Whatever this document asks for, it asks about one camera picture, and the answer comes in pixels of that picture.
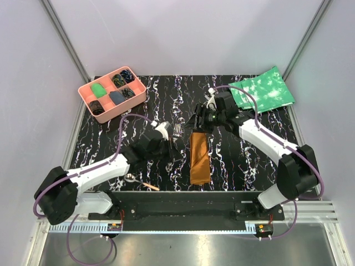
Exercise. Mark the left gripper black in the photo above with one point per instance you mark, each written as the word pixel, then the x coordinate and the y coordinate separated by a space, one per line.
pixel 173 153

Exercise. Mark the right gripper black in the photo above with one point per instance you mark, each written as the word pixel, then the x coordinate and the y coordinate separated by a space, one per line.
pixel 201 111

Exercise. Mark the silver fork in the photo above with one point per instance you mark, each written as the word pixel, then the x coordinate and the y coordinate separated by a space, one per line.
pixel 174 142

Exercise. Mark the orange cloth napkin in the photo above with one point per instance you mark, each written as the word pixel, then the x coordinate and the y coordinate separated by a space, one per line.
pixel 199 159

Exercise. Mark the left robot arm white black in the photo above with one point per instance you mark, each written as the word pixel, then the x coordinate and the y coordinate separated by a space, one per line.
pixel 63 193

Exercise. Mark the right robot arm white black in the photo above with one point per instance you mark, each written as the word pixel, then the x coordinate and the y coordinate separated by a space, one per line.
pixel 297 170

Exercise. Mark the grey blue rolled napkin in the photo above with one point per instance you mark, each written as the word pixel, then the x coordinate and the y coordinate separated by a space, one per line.
pixel 116 97

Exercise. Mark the green rolled napkin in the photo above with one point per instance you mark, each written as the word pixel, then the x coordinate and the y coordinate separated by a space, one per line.
pixel 98 90

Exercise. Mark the black marble pattern mat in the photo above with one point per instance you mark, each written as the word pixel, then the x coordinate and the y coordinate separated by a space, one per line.
pixel 235 165

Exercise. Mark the dark patterned roll front right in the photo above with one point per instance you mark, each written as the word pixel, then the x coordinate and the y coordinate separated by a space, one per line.
pixel 127 93

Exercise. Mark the dark patterned roll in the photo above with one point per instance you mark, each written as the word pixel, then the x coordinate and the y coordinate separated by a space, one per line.
pixel 127 93
pixel 118 80
pixel 127 75
pixel 96 107

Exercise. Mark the pink compartment tray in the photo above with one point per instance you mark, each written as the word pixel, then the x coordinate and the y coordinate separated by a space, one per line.
pixel 112 110

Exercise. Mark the dark patterned roll front left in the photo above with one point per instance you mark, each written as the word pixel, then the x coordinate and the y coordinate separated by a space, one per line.
pixel 96 107

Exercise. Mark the dark patterned roll back middle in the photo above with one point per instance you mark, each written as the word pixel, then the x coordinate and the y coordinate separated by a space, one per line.
pixel 118 80

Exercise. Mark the dark patterned roll back right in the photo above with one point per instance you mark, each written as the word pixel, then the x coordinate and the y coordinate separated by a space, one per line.
pixel 127 75

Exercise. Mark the green white patterned napkins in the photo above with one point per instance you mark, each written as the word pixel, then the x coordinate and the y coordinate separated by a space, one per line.
pixel 267 91

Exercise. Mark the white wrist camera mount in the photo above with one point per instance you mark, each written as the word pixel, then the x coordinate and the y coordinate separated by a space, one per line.
pixel 210 97

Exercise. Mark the wooden handled spoon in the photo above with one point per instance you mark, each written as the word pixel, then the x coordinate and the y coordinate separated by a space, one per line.
pixel 131 178

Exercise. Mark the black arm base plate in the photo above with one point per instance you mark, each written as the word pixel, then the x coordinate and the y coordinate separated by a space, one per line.
pixel 238 205

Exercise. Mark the aluminium frame rail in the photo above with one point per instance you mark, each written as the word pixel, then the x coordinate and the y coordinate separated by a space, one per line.
pixel 215 221

